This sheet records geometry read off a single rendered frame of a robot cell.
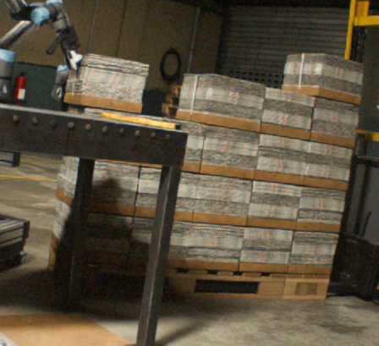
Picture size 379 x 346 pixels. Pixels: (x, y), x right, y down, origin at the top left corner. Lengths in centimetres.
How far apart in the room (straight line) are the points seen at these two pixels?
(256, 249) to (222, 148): 54
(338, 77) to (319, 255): 94
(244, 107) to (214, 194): 43
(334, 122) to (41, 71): 738
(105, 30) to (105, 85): 807
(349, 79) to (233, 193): 89
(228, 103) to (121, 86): 53
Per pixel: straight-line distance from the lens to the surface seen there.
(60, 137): 207
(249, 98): 336
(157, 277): 242
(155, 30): 1178
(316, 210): 363
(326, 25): 1112
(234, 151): 334
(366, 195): 421
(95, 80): 308
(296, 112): 349
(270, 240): 351
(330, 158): 363
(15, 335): 246
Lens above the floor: 84
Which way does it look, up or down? 3 degrees down
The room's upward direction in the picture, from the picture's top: 9 degrees clockwise
